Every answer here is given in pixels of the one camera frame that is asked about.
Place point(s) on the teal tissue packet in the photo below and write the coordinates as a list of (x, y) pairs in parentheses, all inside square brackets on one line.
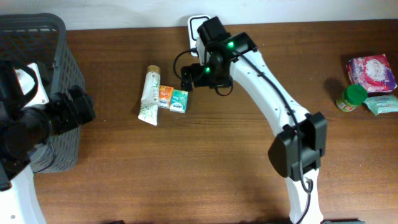
[(178, 101)]

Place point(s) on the orange tissue packet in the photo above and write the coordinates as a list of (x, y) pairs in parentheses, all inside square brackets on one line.
[(165, 96)]

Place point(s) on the white bamboo print tube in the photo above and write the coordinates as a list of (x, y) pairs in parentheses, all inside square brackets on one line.
[(150, 96)]

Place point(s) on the dark grey plastic basket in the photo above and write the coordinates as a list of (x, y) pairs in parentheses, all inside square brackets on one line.
[(43, 38)]

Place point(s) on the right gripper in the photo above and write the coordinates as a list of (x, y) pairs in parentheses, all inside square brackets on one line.
[(196, 69)]

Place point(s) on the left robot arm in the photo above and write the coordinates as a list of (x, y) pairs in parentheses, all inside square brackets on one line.
[(30, 117)]

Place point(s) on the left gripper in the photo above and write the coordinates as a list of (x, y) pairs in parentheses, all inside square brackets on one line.
[(71, 115)]

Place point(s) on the green lid jar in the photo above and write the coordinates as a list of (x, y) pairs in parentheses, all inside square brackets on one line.
[(351, 98)]

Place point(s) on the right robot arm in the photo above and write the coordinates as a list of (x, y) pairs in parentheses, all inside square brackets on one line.
[(300, 137)]

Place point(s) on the mint toilet tissue pack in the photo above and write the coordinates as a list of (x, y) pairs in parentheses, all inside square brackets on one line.
[(382, 104)]

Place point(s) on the red purple snack bag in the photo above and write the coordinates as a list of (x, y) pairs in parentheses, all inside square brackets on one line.
[(373, 73)]

